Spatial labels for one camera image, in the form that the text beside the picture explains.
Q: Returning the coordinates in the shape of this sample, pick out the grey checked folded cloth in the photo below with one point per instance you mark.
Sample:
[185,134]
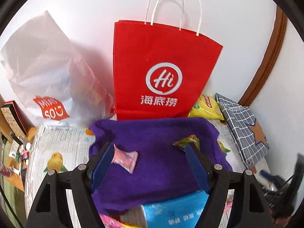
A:
[248,134]

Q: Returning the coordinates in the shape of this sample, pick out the white Miniso plastic bag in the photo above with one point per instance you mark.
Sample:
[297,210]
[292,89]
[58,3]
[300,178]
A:
[51,79]

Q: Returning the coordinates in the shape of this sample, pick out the yellow chips bag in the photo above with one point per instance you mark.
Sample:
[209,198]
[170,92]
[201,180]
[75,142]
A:
[206,107]

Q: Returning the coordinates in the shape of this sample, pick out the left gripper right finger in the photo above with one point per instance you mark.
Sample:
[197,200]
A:
[249,206]

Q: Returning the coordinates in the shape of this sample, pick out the small pink candy packet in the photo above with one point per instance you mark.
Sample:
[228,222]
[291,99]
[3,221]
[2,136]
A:
[127,160]

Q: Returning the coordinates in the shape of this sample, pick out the blue tissue pack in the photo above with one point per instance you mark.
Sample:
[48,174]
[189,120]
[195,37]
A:
[181,212]

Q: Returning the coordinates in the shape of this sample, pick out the patterned book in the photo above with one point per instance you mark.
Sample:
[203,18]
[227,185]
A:
[12,115]

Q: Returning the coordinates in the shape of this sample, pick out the red paper Haidilao bag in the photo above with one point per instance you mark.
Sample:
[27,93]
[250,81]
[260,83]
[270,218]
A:
[159,70]

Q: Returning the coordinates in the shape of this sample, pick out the brown wooden door frame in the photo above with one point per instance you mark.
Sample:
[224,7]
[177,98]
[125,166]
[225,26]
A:
[269,60]

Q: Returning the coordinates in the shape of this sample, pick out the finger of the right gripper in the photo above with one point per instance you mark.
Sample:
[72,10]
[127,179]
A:
[267,175]

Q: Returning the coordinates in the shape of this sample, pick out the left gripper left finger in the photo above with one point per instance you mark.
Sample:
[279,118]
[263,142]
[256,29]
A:
[50,207]

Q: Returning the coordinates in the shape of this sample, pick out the purple towel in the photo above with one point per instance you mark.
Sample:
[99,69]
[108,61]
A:
[161,171]

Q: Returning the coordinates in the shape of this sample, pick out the pink purple snack bag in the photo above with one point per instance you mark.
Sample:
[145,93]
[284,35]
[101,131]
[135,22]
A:
[113,223]

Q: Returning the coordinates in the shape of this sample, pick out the green candy packet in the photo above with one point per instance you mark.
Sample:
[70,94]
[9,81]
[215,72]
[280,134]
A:
[181,144]

